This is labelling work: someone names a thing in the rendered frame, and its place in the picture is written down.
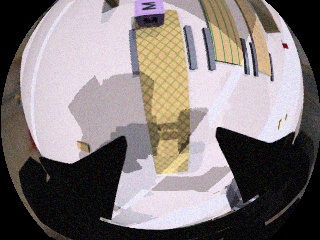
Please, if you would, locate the yellow strip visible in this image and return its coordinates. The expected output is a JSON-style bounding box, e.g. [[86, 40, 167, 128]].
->
[[135, 9, 191, 175]]

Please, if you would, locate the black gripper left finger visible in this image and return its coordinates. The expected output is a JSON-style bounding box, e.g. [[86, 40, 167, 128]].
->
[[39, 136, 128, 220]]

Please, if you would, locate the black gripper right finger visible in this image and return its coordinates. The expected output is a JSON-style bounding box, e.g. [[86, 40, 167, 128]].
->
[[216, 127, 296, 204]]

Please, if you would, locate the purple letter block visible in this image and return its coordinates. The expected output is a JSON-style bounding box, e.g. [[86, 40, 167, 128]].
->
[[133, 0, 165, 27]]

